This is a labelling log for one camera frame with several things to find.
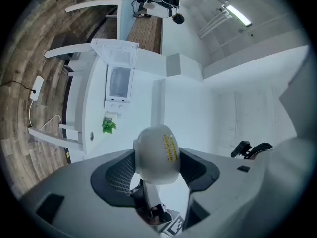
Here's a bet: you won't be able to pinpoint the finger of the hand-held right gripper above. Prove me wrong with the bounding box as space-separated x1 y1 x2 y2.
230 140 252 158
247 142 274 160

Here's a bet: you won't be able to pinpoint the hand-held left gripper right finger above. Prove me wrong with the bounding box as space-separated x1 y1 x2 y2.
179 135 307 238

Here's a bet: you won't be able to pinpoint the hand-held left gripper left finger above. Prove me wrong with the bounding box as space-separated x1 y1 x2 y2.
19 148 163 238

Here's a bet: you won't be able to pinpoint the white microwave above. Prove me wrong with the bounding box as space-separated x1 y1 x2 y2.
90 38 140 109

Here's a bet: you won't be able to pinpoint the small green plant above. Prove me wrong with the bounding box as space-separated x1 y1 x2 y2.
102 118 117 134

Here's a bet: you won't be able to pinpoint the white table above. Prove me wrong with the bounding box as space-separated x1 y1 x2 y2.
28 42 159 161
65 0 139 41

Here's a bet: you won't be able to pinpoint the white power strip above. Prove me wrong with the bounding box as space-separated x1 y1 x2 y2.
29 75 45 101

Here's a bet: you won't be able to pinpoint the white ceiling pipes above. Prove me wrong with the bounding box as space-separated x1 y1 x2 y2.
198 10 234 39

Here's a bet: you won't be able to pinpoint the long ceiling light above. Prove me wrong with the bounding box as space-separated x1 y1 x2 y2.
225 4 253 28

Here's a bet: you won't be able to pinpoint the white cable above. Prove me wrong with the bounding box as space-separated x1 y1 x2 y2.
28 99 63 131

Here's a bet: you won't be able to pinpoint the black cable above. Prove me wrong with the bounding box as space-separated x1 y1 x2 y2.
0 80 36 93

